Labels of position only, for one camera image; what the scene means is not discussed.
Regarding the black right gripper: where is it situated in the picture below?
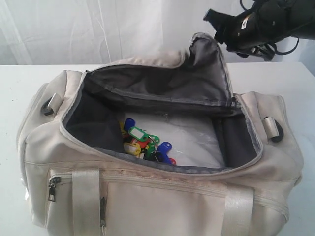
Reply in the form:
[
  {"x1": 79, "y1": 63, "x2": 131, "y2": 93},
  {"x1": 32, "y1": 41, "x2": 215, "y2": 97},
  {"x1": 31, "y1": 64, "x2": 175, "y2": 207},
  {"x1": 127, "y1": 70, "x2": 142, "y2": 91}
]
[{"x1": 203, "y1": 0, "x2": 299, "y2": 61}]

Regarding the colourful key tag bunch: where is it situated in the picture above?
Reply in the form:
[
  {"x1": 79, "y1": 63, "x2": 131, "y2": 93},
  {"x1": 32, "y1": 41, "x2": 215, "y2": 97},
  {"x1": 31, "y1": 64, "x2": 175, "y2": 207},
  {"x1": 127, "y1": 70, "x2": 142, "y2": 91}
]
[{"x1": 119, "y1": 118, "x2": 176, "y2": 165}]

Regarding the cream duffel bag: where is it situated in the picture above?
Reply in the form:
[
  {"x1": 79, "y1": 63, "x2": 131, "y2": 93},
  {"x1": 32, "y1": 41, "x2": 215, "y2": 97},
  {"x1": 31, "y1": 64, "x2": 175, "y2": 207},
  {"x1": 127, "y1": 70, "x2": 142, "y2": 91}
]
[{"x1": 16, "y1": 33, "x2": 303, "y2": 236}]

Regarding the white plastic-wrapped package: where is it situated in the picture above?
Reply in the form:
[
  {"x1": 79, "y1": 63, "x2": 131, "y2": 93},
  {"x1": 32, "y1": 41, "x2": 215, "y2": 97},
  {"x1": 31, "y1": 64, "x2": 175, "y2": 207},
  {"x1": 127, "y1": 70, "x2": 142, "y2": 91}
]
[{"x1": 118, "y1": 113, "x2": 224, "y2": 169}]

